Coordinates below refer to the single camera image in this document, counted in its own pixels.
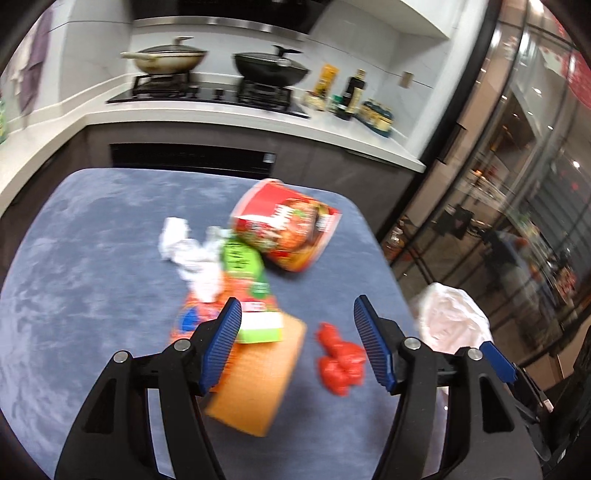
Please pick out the beige wok with lid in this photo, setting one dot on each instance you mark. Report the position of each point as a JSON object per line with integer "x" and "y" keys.
{"x": 171, "y": 57}

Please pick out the orange plastic bag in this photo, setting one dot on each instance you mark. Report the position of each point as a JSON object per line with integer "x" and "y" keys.
{"x": 194, "y": 318}

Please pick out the black gas stove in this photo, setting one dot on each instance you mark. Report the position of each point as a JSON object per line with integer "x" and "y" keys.
{"x": 207, "y": 95}

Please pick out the red wrapper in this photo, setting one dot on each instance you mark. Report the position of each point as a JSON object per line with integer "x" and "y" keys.
{"x": 339, "y": 364}

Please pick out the red instant noodle cup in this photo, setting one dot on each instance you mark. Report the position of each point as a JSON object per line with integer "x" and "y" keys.
{"x": 286, "y": 226}

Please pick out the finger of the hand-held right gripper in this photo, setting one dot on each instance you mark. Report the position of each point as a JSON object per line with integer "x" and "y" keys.
{"x": 497, "y": 362}

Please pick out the trash bin with white bag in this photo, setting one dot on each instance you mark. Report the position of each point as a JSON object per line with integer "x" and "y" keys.
{"x": 448, "y": 318}

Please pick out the white tissue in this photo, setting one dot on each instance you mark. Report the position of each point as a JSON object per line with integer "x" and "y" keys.
{"x": 194, "y": 267}

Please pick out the black range hood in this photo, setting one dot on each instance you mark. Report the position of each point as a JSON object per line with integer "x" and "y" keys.
{"x": 231, "y": 14}

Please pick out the kitchen counter with grey cabinets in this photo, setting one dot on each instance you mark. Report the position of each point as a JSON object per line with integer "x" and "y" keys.
{"x": 332, "y": 173}

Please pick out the wall socket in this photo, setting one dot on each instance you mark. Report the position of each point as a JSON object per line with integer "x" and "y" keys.
{"x": 406, "y": 80}

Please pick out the orange waffle cloth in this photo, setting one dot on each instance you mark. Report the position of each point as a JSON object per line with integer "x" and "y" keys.
{"x": 258, "y": 383}

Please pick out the black wok with lid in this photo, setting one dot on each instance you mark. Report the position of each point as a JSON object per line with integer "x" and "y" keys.
{"x": 272, "y": 71}

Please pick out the green dish soap bottle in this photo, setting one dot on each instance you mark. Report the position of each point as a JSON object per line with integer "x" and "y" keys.
{"x": 3, "y": 124}

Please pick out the white hanging towel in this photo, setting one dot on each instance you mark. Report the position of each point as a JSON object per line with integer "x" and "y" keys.
{"x": 19, "y": 76}

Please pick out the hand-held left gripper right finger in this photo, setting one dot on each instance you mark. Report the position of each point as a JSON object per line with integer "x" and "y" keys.
{"x": 374, "y": 341}

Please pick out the dark soy sauce bottle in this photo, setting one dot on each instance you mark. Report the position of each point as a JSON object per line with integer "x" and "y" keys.
{"x": 354, "y": 94}

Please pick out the blue plush table cover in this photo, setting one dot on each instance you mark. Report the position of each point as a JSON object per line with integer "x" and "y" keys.
{"x": 92, "y": 300}

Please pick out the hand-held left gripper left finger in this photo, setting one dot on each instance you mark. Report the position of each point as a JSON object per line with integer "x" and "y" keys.
{"x": 226, "y": 341}

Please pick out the black framed glass door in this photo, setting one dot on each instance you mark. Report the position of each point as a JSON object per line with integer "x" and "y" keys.
{"x": 508, "y": 184}

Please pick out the green packet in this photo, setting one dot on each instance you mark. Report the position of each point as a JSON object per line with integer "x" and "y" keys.
{"x": 240, "y": 258}

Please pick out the purple hanging towel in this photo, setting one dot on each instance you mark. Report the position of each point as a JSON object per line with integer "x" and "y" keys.
{"x": 36, "y": 69}

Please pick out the seasoning jar set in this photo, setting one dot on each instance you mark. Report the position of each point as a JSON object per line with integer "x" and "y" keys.
{"x": 377, "y": 117}

